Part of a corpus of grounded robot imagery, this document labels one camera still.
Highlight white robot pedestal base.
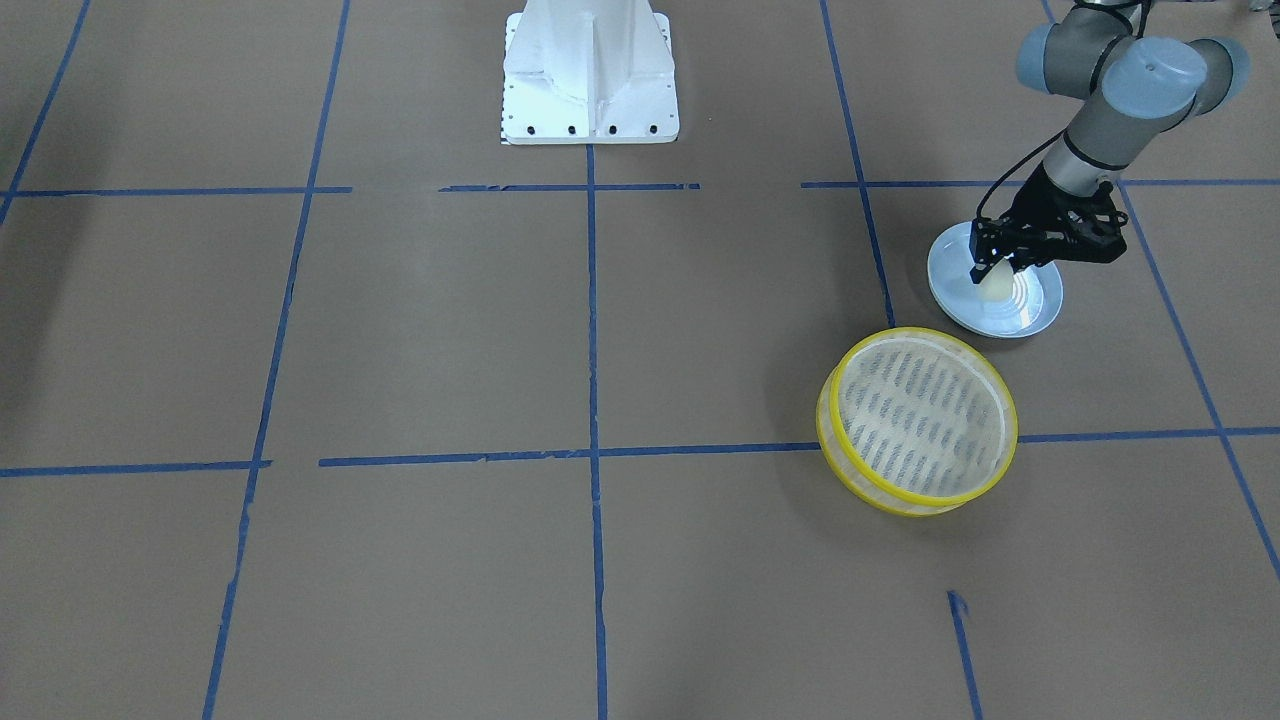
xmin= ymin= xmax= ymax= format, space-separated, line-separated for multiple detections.
xmin=500 ymin=1 xmax=681 ymax=145

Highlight light blue plate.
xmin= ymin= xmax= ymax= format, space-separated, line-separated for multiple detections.
xmin=927 ymin=223 xmax=1064 ymax=340

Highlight yellow bamboo steamer basket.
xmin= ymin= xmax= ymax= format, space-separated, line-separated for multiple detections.
xmin=814 ymin=327 xmax=1019 ymax=518

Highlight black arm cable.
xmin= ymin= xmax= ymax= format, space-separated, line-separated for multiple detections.
xmin=975 ymin=128 xmax=1069 ymax=225

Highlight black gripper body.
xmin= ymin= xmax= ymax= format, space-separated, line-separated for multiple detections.
xmin=989 ymin=167 xmax=1129 ymax=265

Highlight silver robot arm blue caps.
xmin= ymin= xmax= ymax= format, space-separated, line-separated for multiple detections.
xmin=970 ymin=1 xmax=1252 ymax=283

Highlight white steamed bun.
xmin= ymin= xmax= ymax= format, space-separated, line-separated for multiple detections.
xmin=977 ymin=260 xmax=1016 ymax=304

